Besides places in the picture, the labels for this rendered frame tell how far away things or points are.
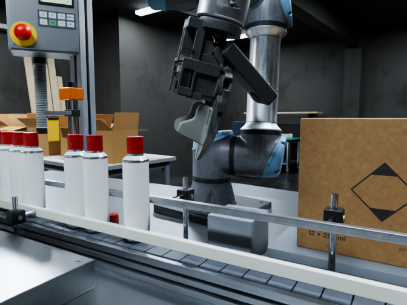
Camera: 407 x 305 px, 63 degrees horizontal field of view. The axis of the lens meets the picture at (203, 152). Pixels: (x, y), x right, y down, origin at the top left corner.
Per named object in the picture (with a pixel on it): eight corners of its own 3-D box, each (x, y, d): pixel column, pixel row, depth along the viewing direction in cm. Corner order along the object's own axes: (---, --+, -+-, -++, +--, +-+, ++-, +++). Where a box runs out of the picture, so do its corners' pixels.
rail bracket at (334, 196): (314, 300, 54) (318, 200, 52) (323, 281, 60) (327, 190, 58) (335, 306, 52) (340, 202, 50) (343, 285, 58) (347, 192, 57)
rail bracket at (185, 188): (164, 259, 69) (163, 181, 67) (183, 247, 75) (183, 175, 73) (177, 263, 67) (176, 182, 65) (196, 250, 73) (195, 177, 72)
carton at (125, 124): (66, 161, 255) (63, 112, 251) (116, 155, 298) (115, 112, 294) (103, 166, 233) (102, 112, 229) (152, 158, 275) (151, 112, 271)
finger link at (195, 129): (169, 154, 54) (181, 97, 52) (204, 160, 56) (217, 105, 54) (173, 159, 51) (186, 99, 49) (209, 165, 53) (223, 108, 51)
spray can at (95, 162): (79, 230, 72) (76, 135, 70) (98, 224, 76) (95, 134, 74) (96, 235, 69) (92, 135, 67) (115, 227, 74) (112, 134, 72)
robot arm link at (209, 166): (198, 170, 107) (198, 127, 105) (240, 173, 104) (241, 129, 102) (186, 177, 96) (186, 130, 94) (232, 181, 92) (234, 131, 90)
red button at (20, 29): (14, 25, 81) (13, 22, 79) (31, 26, 83) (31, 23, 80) (14, 41, 82) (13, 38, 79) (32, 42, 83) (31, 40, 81)
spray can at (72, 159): (61, 226, 75) (57, 134, 73) (80, 219, 79) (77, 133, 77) (77, 230, 72) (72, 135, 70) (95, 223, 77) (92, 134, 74)
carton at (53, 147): (16, 154, 306) (14, 112, 302) (62, 150, 343) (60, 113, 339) (42, 157, 281) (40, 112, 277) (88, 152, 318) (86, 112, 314)
